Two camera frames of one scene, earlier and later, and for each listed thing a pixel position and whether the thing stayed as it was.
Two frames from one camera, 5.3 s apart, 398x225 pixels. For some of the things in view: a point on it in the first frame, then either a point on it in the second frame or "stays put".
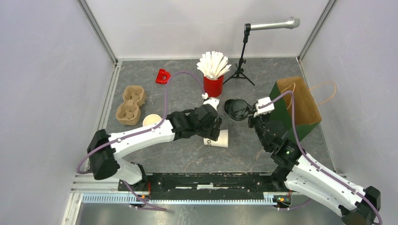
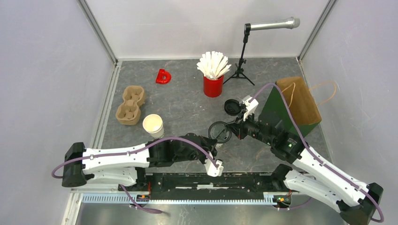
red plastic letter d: x=162 y=77 stays put
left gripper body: x=210 y=131 -> x=200 y=153
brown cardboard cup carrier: x=129 y=113 stays put
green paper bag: x=306 y=113 stays put
